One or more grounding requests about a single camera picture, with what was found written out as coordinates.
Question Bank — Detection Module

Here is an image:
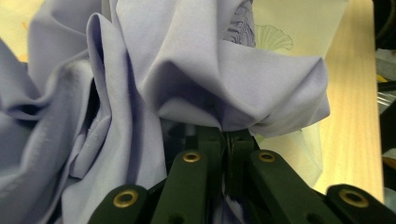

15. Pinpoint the lavender cloth garment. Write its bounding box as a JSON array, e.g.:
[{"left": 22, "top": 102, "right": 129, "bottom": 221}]
[{"left": 0, "top": 0, "right": 332, "bottom": 224}]

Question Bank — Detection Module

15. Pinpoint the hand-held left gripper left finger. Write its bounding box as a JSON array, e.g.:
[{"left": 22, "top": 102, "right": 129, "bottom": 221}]
[{"left": 186, "top": 125, "right": 227, "bottom": 200}]

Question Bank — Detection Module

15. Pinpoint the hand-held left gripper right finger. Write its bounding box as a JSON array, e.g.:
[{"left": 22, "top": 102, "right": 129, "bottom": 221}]
[{"left": 224, "top": 128, "right": 260, "bottom": 200}]

